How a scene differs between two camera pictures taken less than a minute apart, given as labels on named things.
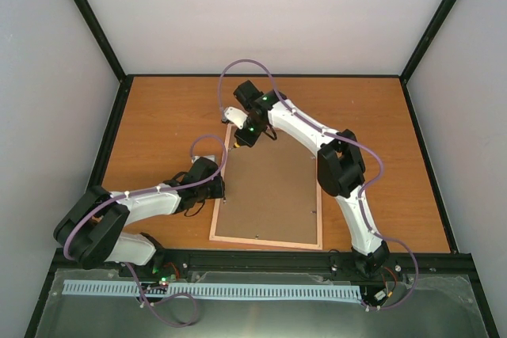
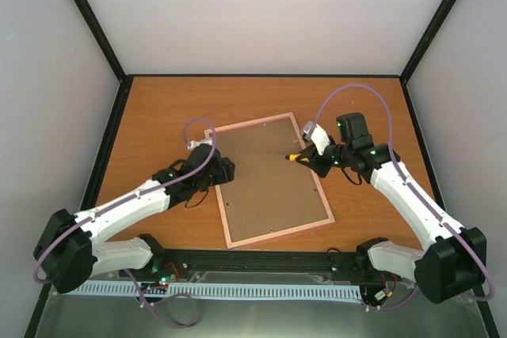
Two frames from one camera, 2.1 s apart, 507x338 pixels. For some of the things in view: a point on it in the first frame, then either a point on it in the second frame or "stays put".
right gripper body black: (253, 135) -> (325, 168)
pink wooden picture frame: (216, 225) -> (268, 196)
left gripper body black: (216, 192) -> (223, 175)
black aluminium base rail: (190, 260) stays put
